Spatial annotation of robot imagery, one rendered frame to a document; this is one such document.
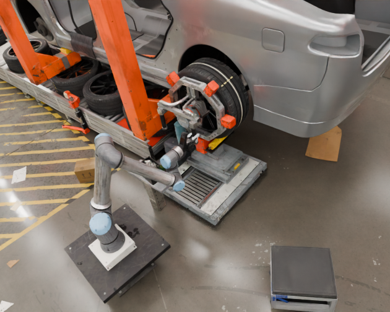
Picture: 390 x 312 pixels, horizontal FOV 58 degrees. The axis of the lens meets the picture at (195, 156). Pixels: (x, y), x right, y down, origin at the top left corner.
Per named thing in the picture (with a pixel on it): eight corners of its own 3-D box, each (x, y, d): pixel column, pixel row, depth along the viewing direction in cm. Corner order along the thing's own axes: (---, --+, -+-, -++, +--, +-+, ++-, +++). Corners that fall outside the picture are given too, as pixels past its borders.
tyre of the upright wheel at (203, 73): (181, 89, 333) (232, 136, 326) (164, 102, 322) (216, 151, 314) (201, 40, 276) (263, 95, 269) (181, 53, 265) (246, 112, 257)
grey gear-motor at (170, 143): (207, 149, 365) (203, 123, 341) (181, 174, 344) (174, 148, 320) (194, 143, 374) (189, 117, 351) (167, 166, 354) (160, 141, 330)
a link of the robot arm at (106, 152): (104, 151, 209) (189, 184, 249) (102, 140, 219) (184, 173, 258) (95, 166, 213) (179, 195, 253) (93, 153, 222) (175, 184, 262)
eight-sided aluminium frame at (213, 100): (228, 143, 292) (223, 88, 255) (223, 148, 289) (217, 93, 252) (180, 122, 322) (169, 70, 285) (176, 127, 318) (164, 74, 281)
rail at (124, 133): (158, 155, 355) (153, 138, 340) (151, 160, 351) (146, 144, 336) (34, 89, 489) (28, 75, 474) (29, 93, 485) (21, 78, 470)
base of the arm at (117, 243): (107, 258, 253) (101, 251, 247) (97, 241, 266) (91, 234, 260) (129, 242, 259) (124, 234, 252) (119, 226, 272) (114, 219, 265)
